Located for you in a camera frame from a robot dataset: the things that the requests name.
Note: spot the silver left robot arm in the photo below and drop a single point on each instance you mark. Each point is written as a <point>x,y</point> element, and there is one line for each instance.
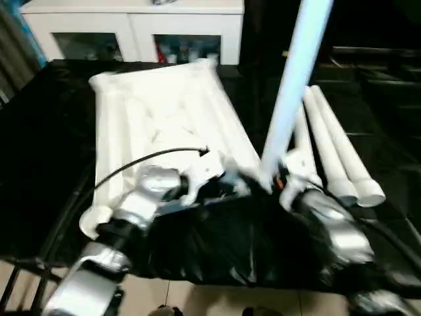
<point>141,194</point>

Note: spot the black folding stand frame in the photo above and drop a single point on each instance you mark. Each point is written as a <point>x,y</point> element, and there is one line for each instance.
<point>33,273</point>

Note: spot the white plastic table top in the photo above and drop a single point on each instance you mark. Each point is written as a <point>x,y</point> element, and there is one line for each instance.
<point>164,105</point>

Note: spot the black mat cover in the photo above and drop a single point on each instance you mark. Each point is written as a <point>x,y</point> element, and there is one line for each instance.
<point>49,148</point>

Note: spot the grey curtain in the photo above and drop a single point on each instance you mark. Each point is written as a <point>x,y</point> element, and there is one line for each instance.
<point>16,49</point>

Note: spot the dark robot waist part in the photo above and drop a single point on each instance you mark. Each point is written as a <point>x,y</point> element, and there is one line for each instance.
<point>169,310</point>
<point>258,311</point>

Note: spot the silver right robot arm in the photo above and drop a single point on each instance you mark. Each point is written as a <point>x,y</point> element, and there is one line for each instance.
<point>342,230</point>

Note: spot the white glass door cabinet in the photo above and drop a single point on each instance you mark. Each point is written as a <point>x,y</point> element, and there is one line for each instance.
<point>131,19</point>

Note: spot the small tan block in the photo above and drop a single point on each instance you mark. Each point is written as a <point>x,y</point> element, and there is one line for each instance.
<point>285,53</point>

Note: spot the white plastic table leg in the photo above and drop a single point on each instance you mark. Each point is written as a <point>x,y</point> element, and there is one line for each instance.
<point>304,131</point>
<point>348,148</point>
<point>289,82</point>
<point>329,148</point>

